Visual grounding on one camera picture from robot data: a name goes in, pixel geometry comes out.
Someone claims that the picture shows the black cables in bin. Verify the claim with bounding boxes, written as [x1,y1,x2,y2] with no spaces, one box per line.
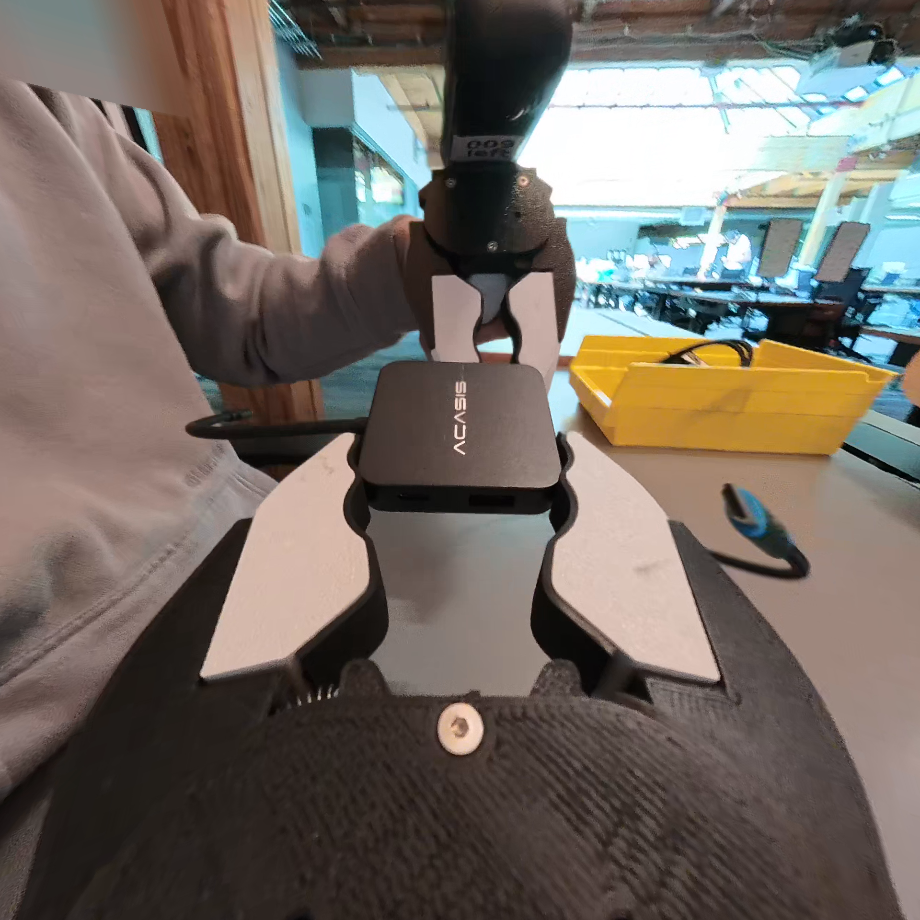
[661,339,756,369]

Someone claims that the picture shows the long office table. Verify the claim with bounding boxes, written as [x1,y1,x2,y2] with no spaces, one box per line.
[575,273,920,346]

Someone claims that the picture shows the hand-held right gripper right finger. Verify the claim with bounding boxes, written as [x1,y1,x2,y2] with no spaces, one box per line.
[533,430,723,694]

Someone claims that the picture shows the wooden post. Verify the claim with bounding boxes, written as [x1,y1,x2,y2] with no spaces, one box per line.
[154,0,324,425]

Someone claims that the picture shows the black square adapter hub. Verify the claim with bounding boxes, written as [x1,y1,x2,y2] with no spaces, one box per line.
[357,361,563,516]

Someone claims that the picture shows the yellow board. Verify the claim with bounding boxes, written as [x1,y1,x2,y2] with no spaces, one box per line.
[569,334,901,457]

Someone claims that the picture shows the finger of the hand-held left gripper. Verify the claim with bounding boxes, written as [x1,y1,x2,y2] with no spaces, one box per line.
[429,273,497,365]
[505,269,563,389]

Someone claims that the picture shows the person's left forearm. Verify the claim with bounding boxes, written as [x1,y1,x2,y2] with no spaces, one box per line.
[190,214,432,383]

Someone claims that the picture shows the pink cloth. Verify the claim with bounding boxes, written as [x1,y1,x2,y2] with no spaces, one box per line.
[0,79,288,920]

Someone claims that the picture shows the grey desk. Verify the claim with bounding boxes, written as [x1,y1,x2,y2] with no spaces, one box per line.
[363,305,920,920]

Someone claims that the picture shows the black braided HDMI cable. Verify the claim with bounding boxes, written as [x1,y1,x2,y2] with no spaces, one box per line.
[708,483,812,580]

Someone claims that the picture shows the ceiling projector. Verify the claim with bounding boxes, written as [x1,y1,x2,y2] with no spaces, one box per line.
[811,20,901,74]

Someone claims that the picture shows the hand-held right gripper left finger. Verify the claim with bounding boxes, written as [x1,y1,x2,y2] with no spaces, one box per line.
[199,431,392,680]

